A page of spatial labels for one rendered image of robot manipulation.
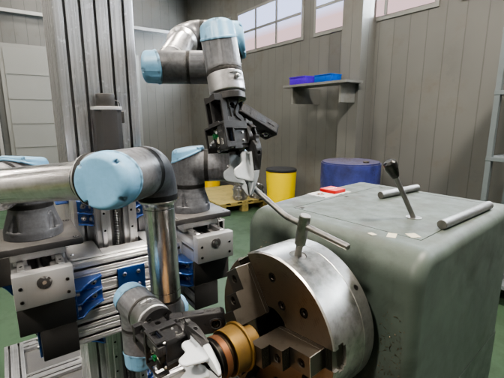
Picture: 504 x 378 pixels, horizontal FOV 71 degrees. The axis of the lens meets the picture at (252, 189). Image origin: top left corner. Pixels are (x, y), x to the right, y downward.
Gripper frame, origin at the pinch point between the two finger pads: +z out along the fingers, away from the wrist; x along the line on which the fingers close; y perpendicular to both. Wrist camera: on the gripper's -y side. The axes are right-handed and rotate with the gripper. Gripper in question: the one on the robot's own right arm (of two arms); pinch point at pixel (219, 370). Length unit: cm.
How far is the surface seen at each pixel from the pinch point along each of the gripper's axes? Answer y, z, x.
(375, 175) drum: -315, -160, -21
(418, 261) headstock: -33.2, 16.5, 15.7
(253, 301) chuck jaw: -11.9, -5.4, 5.9
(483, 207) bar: -72, 14, 19
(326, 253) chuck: -25.7, 1.4, 14.6
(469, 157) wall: -371, -89, 0
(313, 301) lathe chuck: -15.2, 7.2, 10.3
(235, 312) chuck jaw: -7.2, -5.1, 5.6
